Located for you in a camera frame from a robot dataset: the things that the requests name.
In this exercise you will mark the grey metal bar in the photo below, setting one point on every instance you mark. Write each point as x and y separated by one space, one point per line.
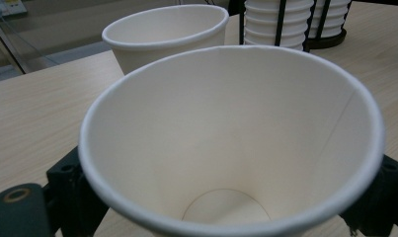
7 46

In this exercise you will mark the white paper cup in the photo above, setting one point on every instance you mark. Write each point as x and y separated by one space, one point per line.
219 131
173 54

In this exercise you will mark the white power strip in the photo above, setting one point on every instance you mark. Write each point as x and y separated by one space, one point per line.
5 6

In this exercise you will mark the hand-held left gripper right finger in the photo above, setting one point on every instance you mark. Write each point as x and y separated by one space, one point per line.
384 197

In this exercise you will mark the tall stack of white cups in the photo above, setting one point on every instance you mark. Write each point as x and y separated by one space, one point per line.
336 16

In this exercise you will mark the short stack of white cups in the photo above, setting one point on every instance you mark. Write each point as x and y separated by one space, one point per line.
262 23

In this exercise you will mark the black cup holder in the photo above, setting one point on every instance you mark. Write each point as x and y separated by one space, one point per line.
328 42
280 23

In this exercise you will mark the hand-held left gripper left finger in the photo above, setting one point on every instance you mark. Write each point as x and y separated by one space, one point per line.
74 197

